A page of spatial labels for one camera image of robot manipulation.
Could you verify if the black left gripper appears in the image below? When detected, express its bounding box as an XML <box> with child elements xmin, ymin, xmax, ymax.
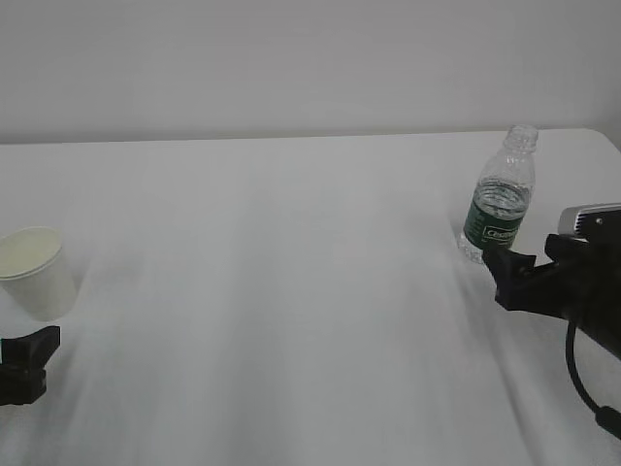
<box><xmin>0</xmin><ymin>325</ymin><xmax>61</xmax><ymax>406</ymax></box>

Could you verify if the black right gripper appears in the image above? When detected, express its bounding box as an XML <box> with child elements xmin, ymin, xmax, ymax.
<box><xmin>482</xmin><ymin>234</ymin><xmax>620</xmax><ymax>335</ymax></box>

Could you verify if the clear green-label water bottle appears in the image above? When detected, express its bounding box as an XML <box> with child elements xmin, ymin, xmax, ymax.
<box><xmin>457</xmin><ymin>124</ymin><xmax>539</xmax><ymax>263</ymax></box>

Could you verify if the white paper cup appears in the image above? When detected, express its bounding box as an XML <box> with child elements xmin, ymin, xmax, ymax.
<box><xmin>1</xmin><ymin>227</ymin><xmax>78</xmax><ymax>321</ymax></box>

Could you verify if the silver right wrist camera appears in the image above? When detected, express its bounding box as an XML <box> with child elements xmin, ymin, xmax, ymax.
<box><xmin>557</xmin><ymin>203</ymin><xmax>620</xmax><ymax>244</ymax></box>

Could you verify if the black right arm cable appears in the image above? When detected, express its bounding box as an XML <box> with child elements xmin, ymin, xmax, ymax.
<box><xmin>565</xmin><ymin>319</ymin><xmax>621</xmax><ymax>441</ymax></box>

